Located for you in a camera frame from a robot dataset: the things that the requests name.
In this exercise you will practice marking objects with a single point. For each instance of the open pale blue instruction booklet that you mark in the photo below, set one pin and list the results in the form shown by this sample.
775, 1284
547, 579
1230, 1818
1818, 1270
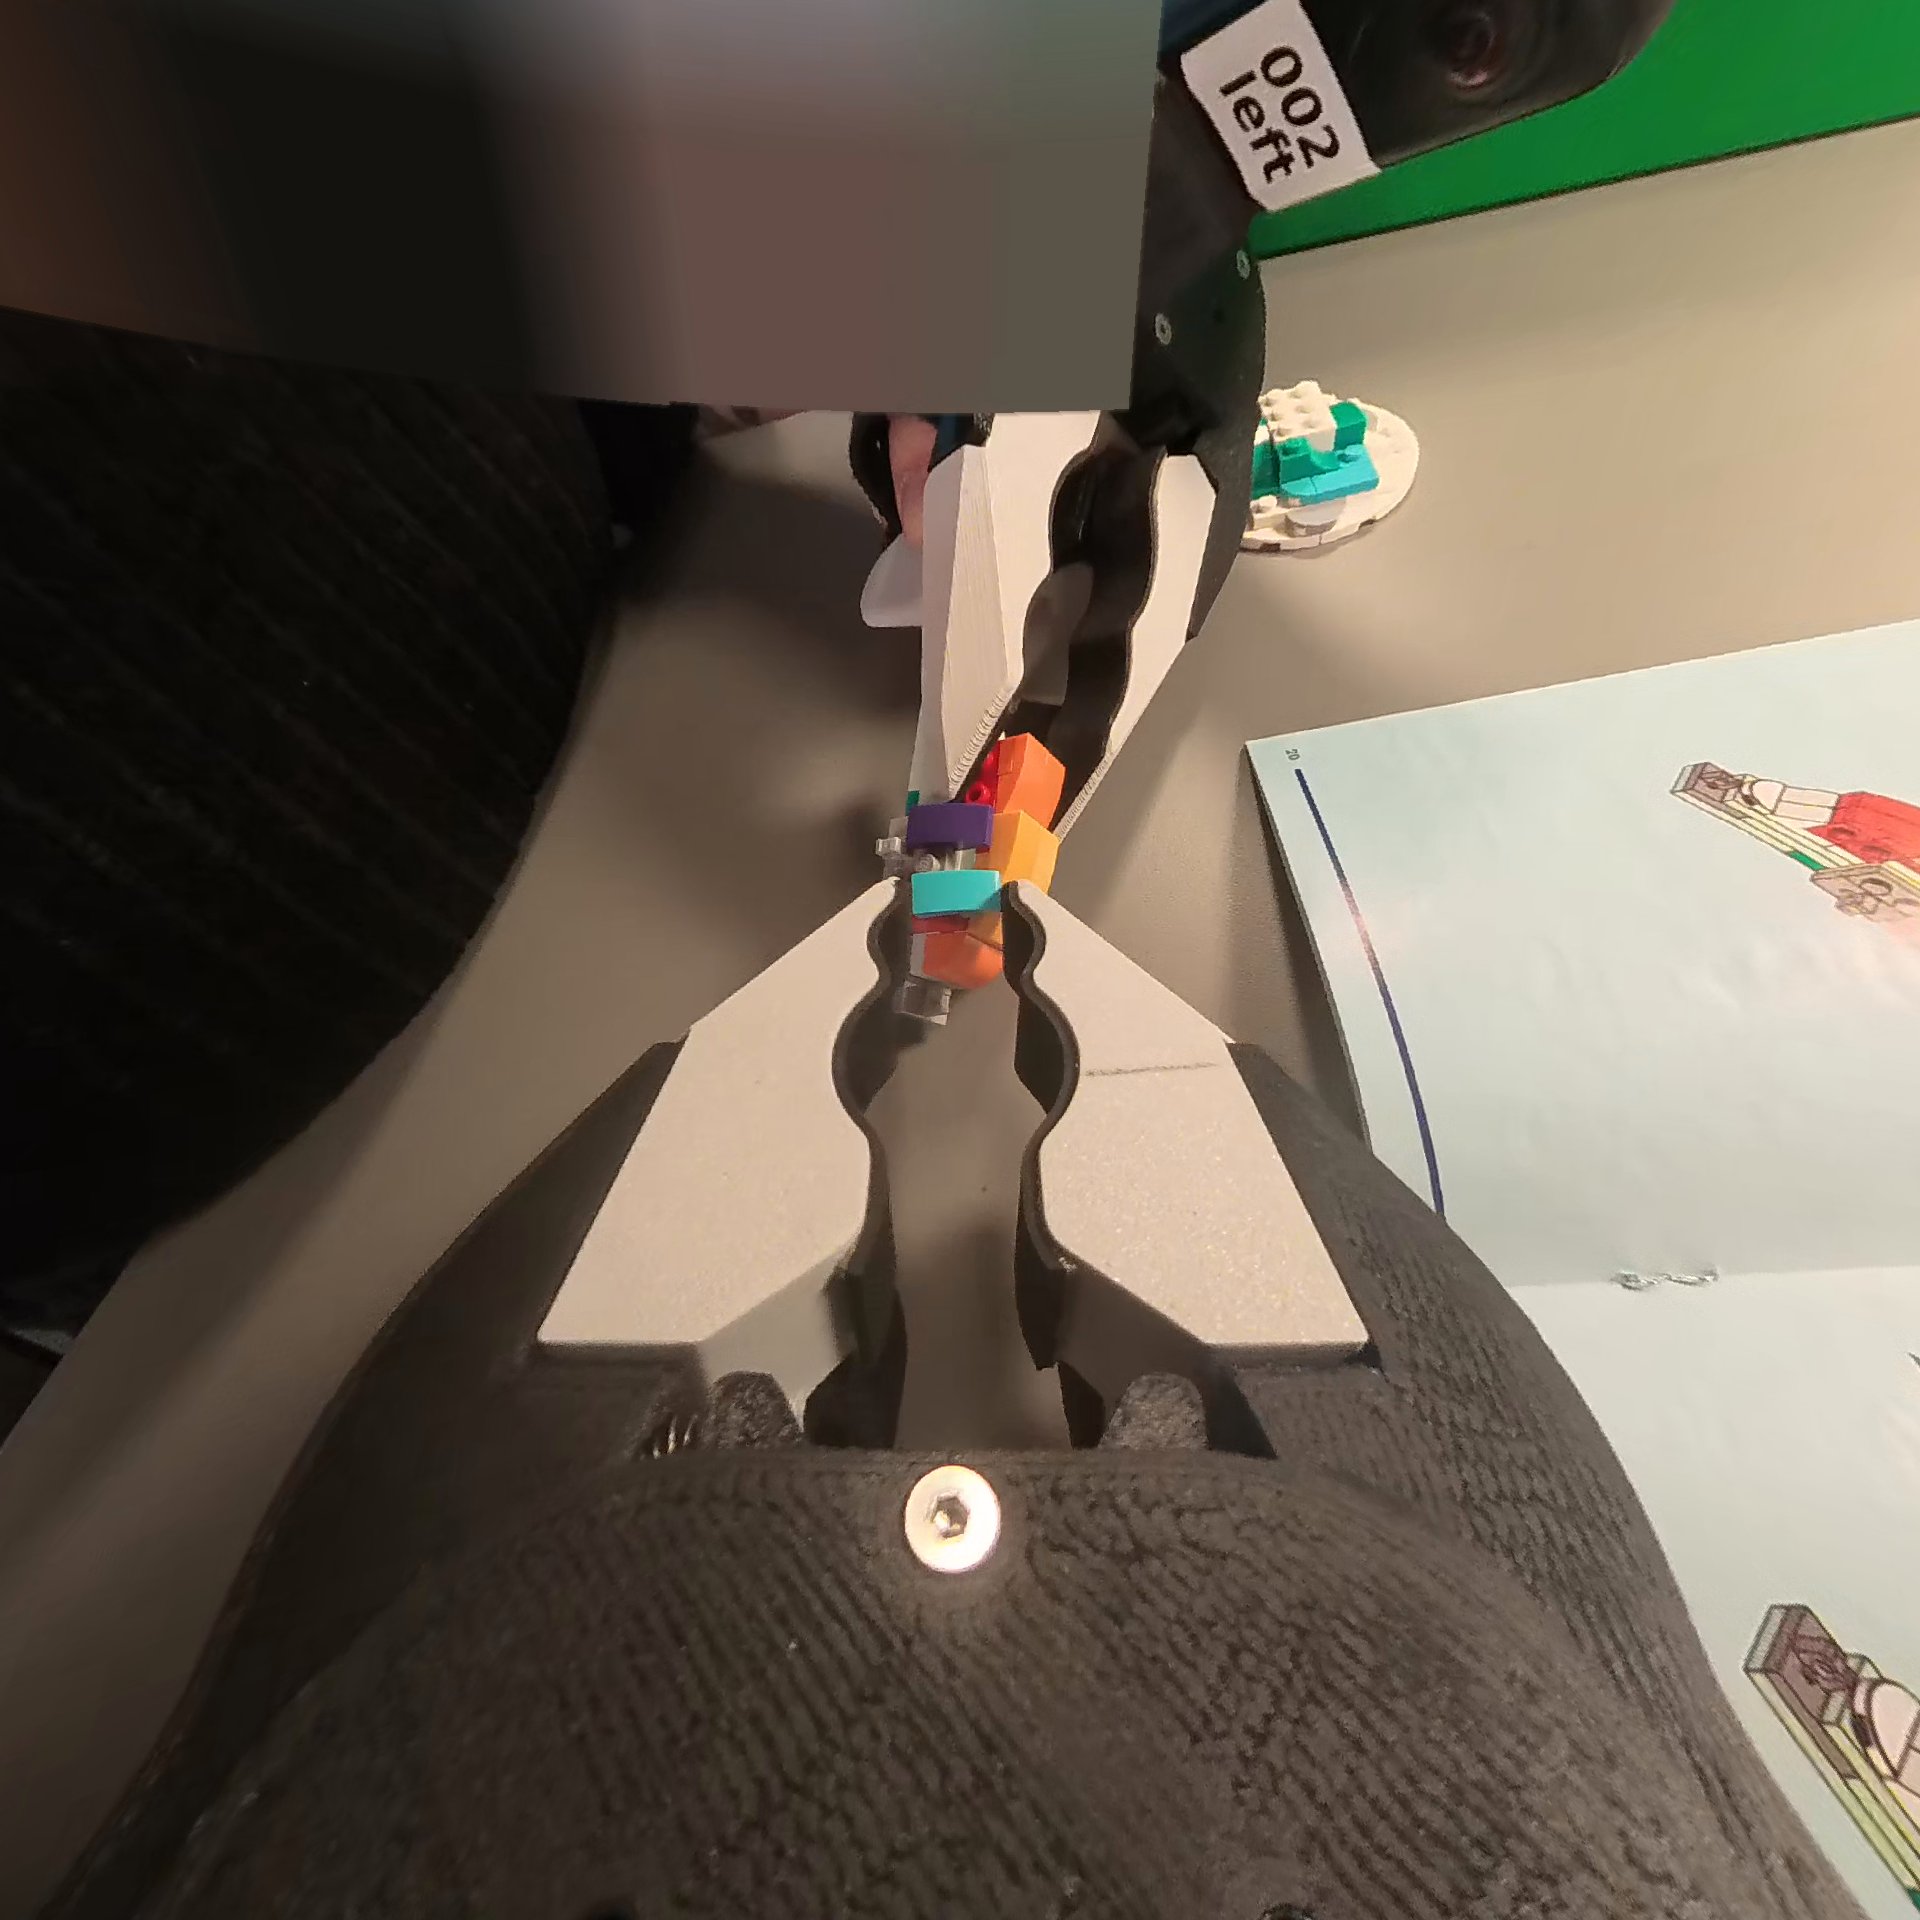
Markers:
1575, 975

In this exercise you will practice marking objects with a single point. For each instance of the green plastic bin with bricks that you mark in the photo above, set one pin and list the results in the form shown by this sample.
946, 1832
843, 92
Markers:
1723, 136

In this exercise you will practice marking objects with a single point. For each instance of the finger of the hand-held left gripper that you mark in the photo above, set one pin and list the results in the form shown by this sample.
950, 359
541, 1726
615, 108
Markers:
1170, 600
983, 600

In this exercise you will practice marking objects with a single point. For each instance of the person's left hand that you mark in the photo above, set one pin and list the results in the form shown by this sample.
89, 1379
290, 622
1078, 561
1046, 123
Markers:
913, 474

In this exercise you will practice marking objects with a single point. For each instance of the small teal white lego build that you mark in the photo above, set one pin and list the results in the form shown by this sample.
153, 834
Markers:
1319, 464

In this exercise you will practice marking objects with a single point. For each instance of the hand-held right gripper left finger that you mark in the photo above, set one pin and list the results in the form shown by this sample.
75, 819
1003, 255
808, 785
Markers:
705, 1200

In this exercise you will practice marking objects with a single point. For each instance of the colourful rainbow lego model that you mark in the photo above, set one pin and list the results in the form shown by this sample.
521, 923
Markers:
974, 855

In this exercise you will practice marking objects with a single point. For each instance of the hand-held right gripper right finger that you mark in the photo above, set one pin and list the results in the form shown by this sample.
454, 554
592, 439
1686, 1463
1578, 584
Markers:
1200, 1200

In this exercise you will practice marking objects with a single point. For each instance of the person's left forearm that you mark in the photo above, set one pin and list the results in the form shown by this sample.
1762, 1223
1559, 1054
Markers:
270, 751

